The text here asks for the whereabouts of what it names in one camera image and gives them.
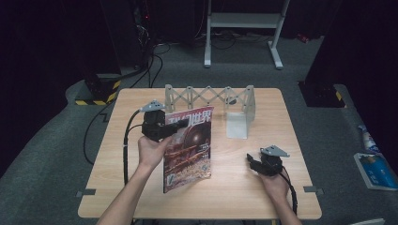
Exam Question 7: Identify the grey table clamp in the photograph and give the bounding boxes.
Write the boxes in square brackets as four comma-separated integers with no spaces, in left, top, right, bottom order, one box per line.
[302,185,324,195]
[76,188,97,198]

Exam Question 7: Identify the black stand base hazard stripes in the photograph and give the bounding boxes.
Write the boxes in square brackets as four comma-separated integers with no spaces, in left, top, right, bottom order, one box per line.
[74,72,122,107]
[298,80,347,109]

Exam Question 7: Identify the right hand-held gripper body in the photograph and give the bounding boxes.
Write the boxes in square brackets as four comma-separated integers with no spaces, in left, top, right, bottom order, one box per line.
[257,144,291,176]

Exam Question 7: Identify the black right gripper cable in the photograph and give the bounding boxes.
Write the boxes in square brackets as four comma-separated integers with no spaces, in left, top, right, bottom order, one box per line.
[281,170,299,216]

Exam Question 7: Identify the person's right hand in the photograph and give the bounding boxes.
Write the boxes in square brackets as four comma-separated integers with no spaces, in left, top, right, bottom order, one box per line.
[259,172,290,202]

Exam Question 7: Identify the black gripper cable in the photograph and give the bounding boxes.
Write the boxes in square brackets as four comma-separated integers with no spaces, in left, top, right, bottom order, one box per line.
[122,109,144,186]
[281,170,299,216]

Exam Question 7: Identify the grey expandable book stand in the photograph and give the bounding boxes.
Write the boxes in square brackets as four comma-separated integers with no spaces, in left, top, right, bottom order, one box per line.
[163,83,256,140]

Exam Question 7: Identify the black floor cable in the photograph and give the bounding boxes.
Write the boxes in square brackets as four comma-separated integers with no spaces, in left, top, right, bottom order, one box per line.
[83,102,115,166]

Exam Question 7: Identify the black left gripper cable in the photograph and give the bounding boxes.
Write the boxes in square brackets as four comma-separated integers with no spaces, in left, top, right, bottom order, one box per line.
[122,109,144,186]

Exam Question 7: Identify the bundle of black cables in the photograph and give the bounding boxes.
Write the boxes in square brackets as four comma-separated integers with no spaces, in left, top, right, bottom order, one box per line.
[129,6,173,89]

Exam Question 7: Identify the red science fiction magazine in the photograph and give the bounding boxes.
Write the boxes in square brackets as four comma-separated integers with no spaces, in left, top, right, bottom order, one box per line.
[162,106,215,194]

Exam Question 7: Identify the white metal stand frame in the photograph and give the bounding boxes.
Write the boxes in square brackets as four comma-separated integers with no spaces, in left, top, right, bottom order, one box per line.
[204,0,291,70]

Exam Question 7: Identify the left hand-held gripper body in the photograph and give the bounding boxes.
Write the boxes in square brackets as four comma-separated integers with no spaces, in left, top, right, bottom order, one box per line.
[139,99,176,143]

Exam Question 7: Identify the blue book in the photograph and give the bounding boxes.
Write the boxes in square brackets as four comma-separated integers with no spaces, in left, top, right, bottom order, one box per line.
[353,152,398,192]

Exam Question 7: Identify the person's left hand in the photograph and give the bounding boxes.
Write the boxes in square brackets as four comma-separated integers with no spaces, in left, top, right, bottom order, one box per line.
[137,135,174,172]

